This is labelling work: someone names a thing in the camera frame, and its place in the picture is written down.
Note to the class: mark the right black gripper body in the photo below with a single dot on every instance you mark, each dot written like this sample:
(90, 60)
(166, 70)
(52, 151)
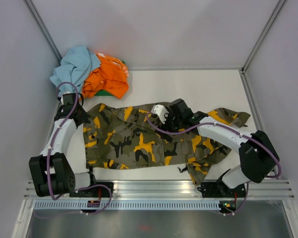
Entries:
(172, 122)

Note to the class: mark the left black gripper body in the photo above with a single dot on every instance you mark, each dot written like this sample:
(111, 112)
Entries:
(84, 116)

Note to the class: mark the camouflage cargo trousers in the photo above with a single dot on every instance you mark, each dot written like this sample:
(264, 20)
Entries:
(123, 138)

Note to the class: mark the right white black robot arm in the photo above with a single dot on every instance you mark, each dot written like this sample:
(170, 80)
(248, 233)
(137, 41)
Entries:
(256, 153)

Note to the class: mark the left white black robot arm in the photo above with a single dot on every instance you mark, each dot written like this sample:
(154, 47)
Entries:
(51, 172)

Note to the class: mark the orange garment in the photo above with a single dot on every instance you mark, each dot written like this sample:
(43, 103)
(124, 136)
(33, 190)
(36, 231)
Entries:
(89, 86)

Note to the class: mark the light blue garment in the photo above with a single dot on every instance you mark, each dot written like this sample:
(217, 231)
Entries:
(74, 69)

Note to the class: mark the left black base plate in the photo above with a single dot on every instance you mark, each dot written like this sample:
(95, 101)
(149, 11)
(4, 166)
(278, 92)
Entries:
(99, 190)

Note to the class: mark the aluminium mounting rail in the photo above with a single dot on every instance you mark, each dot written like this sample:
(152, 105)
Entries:
(268, 189)

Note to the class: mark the white slotted cable duct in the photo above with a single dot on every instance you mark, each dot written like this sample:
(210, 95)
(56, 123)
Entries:
(134, 205)

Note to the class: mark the left aluminium frame post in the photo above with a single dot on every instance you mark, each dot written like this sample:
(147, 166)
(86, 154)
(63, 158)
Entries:
(42, 28)

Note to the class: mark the aluminium frame post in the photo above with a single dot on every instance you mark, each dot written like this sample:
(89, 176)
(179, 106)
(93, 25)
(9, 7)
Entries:
(265, 31)
(42, 28)

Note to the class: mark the right aluminium frame post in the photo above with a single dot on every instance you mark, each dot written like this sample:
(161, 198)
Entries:
(265, 31)

